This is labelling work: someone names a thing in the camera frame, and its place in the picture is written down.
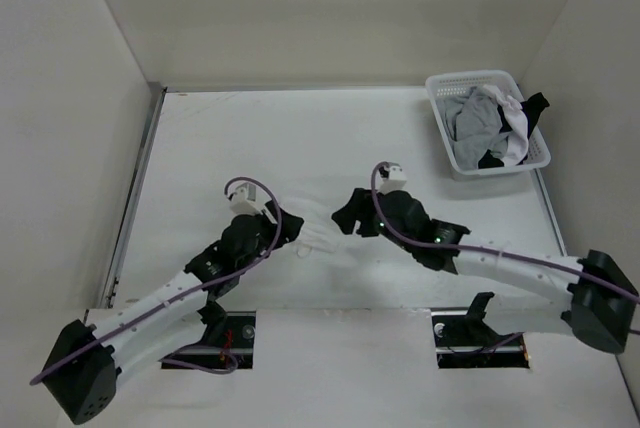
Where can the wrist white camera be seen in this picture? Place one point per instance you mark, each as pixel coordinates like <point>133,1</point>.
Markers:
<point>393,178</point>
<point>244,200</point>

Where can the grey tank top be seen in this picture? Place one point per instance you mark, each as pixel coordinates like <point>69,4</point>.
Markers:
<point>473,124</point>

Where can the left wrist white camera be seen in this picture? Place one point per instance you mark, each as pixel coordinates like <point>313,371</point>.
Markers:
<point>244,200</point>

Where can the metal table edge rail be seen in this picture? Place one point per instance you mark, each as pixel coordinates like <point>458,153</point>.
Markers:
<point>113,274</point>

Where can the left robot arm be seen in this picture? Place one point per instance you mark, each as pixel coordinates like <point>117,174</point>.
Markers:
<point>89,363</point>

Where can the black tank top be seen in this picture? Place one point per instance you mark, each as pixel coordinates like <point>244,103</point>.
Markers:
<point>533,108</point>

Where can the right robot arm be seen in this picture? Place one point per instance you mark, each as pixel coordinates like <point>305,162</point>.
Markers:
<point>587,297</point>

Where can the white plastic basket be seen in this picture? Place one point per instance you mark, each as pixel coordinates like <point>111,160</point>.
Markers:
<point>457,83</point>

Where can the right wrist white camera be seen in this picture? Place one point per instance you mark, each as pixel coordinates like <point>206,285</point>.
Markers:
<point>393,178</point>

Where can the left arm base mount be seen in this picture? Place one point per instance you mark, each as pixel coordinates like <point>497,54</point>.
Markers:
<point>226,346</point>

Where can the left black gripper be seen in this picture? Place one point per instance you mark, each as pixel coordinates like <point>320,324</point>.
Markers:
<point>292,227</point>

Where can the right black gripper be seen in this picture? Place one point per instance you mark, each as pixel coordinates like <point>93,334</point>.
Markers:
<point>359,207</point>

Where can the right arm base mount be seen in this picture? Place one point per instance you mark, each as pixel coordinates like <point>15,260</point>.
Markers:
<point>464,341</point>

